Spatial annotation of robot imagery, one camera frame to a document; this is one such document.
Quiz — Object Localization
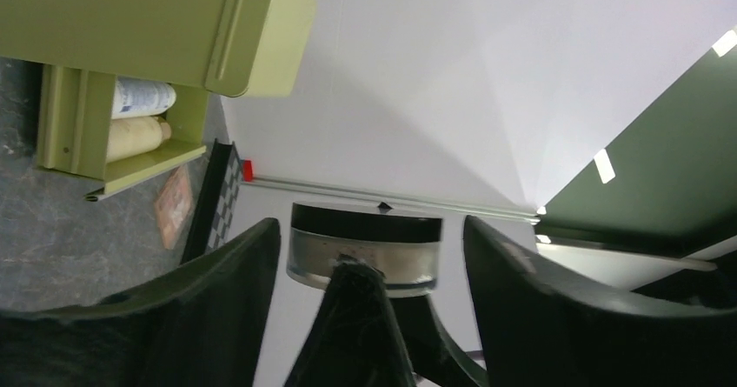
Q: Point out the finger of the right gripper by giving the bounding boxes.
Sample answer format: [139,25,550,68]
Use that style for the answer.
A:
[394,296,489,387]
[285,260,416,387]

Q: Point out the black white checkerboard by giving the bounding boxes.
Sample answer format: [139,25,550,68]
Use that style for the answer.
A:
[180,140,242,265]

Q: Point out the round powder jar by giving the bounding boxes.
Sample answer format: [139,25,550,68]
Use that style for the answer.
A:
[286,202,443,298]

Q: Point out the white plastic bottle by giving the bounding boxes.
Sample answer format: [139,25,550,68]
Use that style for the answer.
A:
[111,77,176,120]

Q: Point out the green metal drawer box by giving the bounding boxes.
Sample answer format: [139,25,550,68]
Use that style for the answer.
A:
[1,0,316,201]

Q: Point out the pink eyeshadow palette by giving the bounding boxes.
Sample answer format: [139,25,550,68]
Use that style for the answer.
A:
[154,165,193,250]

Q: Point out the red blue blocks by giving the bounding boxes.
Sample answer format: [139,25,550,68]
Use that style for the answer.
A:
[242,159,254,183]

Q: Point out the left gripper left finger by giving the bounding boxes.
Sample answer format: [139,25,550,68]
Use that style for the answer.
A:
[1,218,281,386]

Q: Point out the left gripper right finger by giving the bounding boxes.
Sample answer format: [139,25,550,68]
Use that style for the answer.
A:
[463,216,736,386]

